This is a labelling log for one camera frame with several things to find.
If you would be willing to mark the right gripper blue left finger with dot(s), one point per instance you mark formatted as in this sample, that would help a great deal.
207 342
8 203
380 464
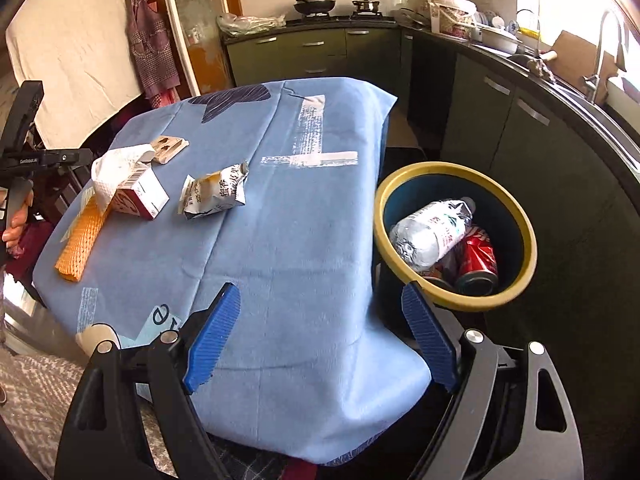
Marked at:
206 333

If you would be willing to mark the beige cartoon cardboard box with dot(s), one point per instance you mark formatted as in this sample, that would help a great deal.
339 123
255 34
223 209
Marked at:
165 148

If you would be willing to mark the person left hand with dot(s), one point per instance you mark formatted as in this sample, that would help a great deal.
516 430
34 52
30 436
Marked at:
12 234

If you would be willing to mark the orange foam fruit net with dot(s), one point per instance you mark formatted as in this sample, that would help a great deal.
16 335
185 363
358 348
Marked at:
74 257

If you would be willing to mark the glass sliding door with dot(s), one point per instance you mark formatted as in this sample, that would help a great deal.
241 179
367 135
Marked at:
194 25

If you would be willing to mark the white bowl on counter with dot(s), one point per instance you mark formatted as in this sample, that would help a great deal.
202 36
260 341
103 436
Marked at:
498 39

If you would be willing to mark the black wok with lid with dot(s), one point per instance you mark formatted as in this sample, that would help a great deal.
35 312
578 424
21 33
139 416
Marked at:
314 7

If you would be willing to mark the white paper towel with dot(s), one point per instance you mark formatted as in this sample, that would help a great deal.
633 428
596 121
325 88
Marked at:
115 167

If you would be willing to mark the red instant noodle cup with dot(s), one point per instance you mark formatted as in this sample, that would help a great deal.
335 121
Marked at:
443 273

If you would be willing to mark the white hanging cloth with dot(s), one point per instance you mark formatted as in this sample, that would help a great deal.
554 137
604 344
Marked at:
79 50

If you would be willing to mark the blue printed tablecloth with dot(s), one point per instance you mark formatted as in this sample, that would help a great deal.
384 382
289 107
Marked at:
309 370

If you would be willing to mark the yellow rimmed blue trash bin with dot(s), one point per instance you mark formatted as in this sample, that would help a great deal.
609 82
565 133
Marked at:
512 235

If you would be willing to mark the steel kitchen faucet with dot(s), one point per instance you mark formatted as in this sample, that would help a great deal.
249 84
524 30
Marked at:
592 82

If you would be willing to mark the white plastic bucket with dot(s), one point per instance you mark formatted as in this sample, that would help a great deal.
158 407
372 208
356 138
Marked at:
455 18

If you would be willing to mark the wooden cutting board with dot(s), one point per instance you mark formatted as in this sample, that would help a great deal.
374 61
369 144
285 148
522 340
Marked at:
577 59

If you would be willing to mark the plastic bag on counter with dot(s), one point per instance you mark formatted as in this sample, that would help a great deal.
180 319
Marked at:
235 25

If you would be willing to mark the red cola can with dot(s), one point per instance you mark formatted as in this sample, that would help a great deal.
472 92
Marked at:
477 273

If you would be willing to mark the small red white carton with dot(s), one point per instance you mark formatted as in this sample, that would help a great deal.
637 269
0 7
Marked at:
141 194

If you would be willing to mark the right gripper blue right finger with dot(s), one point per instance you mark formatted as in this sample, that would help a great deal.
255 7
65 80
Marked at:
436 348

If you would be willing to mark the clear plastic water bottle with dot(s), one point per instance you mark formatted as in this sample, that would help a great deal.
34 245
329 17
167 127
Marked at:
424 237

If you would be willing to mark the steel kitchen sink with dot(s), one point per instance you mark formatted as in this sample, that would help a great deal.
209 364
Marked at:
608 117

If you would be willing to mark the green lower kitchen cabinets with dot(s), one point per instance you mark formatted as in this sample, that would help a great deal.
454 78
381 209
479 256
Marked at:
578 182

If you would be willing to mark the purple hanging apron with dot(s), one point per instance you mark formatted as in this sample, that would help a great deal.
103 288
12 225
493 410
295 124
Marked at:
150 48

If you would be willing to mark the small steel pot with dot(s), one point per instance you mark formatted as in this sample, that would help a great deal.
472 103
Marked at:
366 8

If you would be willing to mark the snack wrapper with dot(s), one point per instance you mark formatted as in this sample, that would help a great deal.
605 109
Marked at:
212 193

